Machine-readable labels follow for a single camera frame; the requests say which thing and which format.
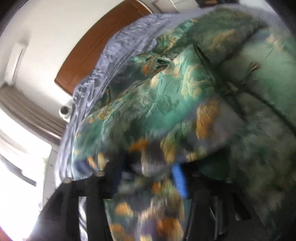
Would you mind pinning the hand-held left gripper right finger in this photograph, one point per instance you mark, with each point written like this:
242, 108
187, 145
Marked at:
179, 183

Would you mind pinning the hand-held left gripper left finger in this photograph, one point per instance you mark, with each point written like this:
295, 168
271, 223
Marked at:
94, 197

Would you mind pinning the green cloud-print jacket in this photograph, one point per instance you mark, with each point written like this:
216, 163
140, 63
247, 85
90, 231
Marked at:
173, 97

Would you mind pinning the window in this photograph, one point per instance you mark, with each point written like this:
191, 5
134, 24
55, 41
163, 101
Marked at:
18, 166

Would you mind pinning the white round fan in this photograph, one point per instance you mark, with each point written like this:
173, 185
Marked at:
65, 112

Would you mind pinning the beige curtain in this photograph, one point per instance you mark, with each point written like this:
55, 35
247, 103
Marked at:
30, 111

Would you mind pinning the blue checked bed cover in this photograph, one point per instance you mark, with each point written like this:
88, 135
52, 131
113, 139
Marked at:
97, 69

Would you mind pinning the wooden headboard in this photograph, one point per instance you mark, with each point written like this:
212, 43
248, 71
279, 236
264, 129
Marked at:
92, 51

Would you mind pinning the white air conditioner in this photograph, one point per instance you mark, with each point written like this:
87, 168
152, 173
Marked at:
15, 62

